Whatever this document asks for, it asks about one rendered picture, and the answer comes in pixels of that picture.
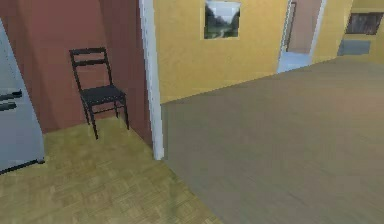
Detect black wooden chair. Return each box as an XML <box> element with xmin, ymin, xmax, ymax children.
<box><xmin>68</xmin><ymin>46</ymin><xmax>130</xmax><ymax>141</ymax></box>

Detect framed landscape picture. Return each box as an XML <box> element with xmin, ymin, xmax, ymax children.
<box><xmin>203</xmin><ymin>0</ymin><xmax>242</xmax><ymax>40</ymax></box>

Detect grey fridge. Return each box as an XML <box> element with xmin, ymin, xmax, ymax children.
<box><xmin>0</xmin><ymin>19</ymin><xmax>46</xmax><ymax>176</ymax></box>

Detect black fridge handle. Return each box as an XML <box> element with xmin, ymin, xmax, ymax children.
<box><xmin>0</xmin><ymin>89</ymin><xmax>23</xmax><ymax>102</ymax></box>
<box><xmin>0</xmin><ymin>102</ymin><xmax>18</xmax><ymax>112</ymax></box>

